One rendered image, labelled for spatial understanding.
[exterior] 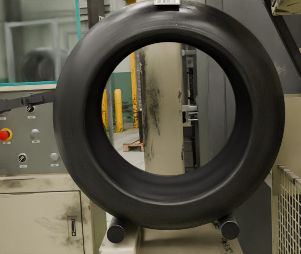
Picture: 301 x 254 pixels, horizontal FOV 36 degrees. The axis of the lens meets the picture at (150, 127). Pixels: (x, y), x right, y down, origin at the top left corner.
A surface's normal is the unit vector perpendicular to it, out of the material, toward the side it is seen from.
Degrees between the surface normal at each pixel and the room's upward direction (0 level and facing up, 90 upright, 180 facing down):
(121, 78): 90
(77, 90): 87
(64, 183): 90
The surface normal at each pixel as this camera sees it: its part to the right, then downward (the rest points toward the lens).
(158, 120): -0.04, 0.11
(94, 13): -0.39, 0.12
